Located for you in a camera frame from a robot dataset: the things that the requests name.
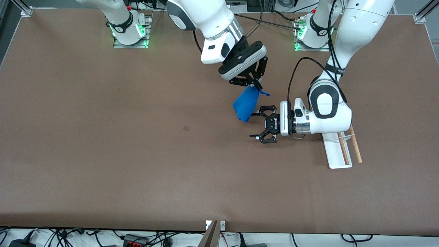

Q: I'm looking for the blue microfiber towel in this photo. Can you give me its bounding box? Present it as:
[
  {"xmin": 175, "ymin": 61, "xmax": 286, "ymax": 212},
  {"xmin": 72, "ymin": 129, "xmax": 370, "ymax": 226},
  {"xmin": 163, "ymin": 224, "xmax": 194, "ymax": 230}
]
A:
[{"xmin": 233, "ymin": 85, "xmax": 271, "ymax": 123}]

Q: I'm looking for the grey control box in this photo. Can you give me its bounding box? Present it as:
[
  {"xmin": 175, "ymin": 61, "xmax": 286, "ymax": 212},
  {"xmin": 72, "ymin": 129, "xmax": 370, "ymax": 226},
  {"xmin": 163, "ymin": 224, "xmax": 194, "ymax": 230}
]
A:
[{"xmin": 226, "ymin": 0, "xmax": 248, "ymax": 10}]

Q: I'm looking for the black orange connector box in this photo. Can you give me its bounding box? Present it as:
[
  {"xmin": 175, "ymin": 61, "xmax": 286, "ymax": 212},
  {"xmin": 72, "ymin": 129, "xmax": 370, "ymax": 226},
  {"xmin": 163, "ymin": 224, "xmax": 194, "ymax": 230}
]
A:
[{"xmin": 123, "ymin": 234, "xmax": 150, "ymax": 247}]

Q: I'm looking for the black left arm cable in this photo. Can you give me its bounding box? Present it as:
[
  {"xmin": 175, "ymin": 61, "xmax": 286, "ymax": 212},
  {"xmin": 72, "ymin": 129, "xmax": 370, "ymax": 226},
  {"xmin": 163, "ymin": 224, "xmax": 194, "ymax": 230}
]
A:
[{"xmin": 287, "ymin": 0, "xmax": 347, "ymax": 104}]

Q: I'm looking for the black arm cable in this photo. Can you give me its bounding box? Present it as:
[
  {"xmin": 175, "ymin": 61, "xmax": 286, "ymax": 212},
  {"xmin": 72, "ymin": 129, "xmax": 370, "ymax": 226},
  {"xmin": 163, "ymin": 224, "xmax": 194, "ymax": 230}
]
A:
[
  {"xmin": 287, "ymin": 0, "xmax": 347, "ymax": 104},
  {"xmin": 192, "ymin": 0, "xmax": 264, "ymax": 54}
]

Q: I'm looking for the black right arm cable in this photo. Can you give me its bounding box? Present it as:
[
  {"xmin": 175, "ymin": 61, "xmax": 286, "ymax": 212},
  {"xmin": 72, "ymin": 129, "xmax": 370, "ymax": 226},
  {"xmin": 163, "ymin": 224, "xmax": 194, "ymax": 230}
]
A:
[{"xmin": 192, "ymin": 0, "xmax": 264, "ymax": 54}]

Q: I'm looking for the black cable on table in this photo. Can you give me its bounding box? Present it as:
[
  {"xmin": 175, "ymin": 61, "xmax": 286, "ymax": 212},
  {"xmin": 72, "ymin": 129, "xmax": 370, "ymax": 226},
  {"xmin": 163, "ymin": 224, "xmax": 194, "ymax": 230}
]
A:
[{"xmin": 236, "ymin": 14, "xmax": 303, "ymax": 31}]

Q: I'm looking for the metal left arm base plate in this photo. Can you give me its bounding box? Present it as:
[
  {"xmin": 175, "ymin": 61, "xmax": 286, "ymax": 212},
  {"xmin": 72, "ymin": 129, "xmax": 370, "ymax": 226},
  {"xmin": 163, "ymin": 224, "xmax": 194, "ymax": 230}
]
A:
[{"xmin": 294, "ymin": 19, "xmax": 331, "ymax": 52}]

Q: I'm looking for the silver camera mount bracket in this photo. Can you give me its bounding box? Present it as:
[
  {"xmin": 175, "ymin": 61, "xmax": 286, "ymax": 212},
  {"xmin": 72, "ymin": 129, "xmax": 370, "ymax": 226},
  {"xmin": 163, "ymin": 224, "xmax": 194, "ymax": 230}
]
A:
[{"xmin": 206, "ymin": 220, "xmax": 226, "ymax": 231}]

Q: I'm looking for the grey brown camera post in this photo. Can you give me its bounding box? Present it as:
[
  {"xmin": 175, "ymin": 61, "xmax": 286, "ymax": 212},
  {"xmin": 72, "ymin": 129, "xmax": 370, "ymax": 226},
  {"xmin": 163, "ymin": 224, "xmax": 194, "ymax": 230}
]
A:
[{"xmin": 198, "ymin": 221, "xmax": 219, "ymax": 247}]

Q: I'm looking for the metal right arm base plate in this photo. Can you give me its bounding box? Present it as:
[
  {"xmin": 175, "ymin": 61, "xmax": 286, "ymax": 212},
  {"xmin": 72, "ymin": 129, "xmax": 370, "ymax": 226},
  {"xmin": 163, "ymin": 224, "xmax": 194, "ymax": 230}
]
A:
[{"xmin": 113, "ymin": 14, "xmax": 150, "ymax": 49}]

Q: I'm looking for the black looped floor cable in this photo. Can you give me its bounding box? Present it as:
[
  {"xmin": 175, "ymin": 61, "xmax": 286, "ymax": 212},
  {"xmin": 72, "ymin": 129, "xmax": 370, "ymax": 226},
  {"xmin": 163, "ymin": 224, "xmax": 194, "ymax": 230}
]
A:
[{"xmin": 341, "ymin": 234, "xmax": 373, "ymax": 243}]

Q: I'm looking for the aluminium table corner bracket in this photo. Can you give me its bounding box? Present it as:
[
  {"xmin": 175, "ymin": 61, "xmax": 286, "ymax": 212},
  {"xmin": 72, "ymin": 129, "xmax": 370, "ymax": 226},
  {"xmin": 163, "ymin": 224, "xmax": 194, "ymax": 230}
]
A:
[
  {"xmin": 10, "ymin": 0, "xmax": 34, "ymax": 17},
  {"xmin": 413, "ymin": 0, "xmax": 439, "ymax": 24}
]

